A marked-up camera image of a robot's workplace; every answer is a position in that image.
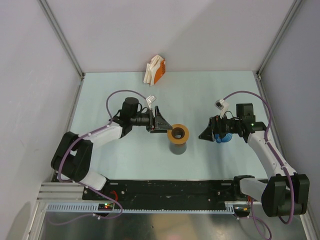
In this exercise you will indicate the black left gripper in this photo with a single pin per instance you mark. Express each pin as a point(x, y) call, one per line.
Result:
point(157, 123)

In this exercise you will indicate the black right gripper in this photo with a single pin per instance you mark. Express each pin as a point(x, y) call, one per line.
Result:
point(215, 126)

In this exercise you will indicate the blue glass dripper cone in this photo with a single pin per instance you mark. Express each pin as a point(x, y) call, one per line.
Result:
point(226, 138)

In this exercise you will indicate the glass beaker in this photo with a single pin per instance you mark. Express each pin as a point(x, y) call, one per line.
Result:
point(178, 149)

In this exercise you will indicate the white paper coffee filters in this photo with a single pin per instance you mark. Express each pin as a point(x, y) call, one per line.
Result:
point(151, 69)

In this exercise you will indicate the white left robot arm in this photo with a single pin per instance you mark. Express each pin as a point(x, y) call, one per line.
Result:
point(72, 158)

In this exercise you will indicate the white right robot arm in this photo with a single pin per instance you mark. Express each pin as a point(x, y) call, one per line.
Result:
point(286, 192)

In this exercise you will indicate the orange filter box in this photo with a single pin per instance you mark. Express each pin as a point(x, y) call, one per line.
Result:
point(160, 71)

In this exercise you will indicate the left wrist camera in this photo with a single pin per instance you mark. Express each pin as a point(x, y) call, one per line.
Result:
point(149, 100)

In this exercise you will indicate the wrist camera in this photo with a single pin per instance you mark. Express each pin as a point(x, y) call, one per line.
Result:
point(223, 106)
point(149, 100)

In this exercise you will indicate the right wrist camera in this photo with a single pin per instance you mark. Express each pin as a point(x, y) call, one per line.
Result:
point(223, 106)

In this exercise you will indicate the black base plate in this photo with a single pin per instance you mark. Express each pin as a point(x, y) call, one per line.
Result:
point(174, 195)

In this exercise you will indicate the aluminium frame rail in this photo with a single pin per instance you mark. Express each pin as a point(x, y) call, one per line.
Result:
point(51, 192)

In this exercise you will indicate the white cable duct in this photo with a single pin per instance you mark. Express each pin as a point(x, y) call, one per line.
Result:
point(72, 207)

